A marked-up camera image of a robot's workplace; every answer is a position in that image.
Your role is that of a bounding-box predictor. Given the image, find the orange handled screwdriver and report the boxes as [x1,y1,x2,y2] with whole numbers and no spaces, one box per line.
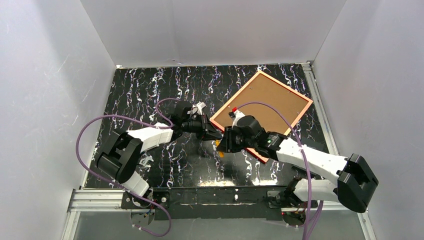
[215,140,227,158]

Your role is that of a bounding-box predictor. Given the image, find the red picture frame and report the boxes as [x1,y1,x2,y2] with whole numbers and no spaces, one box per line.
[209,70,314,165]

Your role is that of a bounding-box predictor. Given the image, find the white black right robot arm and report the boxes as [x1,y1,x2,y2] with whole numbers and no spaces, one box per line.
[217,110,379,213]

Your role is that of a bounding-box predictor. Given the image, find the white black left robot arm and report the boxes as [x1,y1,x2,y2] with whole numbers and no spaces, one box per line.
[95,100,222,197]

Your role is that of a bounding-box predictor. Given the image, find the small silver wrench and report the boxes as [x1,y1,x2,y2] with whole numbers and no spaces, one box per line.
[138,156,154,169]

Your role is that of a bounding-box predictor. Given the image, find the dark grey card sheet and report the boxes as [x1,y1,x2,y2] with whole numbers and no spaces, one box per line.
[299,135,329,153]

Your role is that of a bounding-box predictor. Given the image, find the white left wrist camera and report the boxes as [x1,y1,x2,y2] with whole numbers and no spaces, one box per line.
[191,102,206,116]

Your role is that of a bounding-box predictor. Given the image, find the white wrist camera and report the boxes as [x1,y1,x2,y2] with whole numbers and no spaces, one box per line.
[191,102,206,116]
[228,107,246,127]

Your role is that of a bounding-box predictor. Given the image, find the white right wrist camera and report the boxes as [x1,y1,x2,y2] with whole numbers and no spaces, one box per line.
[228,107,246,127]

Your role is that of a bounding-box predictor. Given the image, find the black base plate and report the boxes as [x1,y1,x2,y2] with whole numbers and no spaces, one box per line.
[120,185,306,221]

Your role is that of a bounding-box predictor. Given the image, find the aluminium rail front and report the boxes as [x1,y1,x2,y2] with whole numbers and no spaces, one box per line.
[61,188,377,240]

